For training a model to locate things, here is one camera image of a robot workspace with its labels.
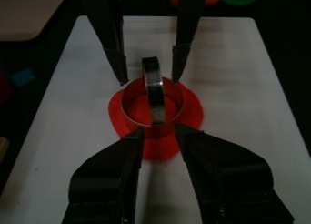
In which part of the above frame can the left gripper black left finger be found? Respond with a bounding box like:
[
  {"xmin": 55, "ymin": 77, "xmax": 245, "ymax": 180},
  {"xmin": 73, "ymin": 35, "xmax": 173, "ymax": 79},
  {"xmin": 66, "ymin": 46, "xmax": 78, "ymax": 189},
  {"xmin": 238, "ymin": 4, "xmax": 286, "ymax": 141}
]
[{"xmin": 61, "ymin": 126, "xmax": 145, "ymax": 224}]

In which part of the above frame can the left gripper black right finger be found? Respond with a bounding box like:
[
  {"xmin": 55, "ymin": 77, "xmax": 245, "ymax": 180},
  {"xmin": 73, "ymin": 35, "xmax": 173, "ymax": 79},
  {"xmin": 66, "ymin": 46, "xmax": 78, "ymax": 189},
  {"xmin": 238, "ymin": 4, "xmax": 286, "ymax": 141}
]
[{"xmin": 173, "ymin": 123, "xmax": 294, "ymax": 224}]

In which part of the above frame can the small blue toy piece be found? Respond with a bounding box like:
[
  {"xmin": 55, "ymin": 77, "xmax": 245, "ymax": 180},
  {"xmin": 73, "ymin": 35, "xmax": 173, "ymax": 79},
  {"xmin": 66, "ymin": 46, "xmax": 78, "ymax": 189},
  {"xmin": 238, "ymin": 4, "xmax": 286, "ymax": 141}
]
[{"xmin": 7, "ymin": 67, "xmax": 35, "ymax": 87}]

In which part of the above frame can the round metal dough cutter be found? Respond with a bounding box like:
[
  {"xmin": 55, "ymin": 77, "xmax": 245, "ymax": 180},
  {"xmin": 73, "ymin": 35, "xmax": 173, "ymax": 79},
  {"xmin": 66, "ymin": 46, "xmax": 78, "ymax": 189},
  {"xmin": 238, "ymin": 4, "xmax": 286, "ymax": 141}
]
[{"xmin": 120, "ymin": 56, "xmax": 185, "ymax": 135}]

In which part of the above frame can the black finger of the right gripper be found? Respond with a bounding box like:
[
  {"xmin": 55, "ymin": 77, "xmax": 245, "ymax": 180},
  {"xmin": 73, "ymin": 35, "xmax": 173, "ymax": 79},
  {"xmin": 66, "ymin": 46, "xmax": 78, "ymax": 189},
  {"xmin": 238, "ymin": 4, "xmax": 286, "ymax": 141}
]
[
  {"xmin": 169, "ymin": 0, "xmax": 206, "ymax": 83},
  {"xmin": 80, "ymin": 0, "xmax": 129, "ymax": 87}
]

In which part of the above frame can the white cutting board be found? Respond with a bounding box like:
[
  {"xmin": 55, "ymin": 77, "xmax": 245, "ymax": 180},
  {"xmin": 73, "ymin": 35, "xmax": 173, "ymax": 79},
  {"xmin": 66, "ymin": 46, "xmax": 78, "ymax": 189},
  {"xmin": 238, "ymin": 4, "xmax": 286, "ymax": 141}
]
[{"xmin": 0, "ymin": 15, "xmax": 311, "ymax": 224}]

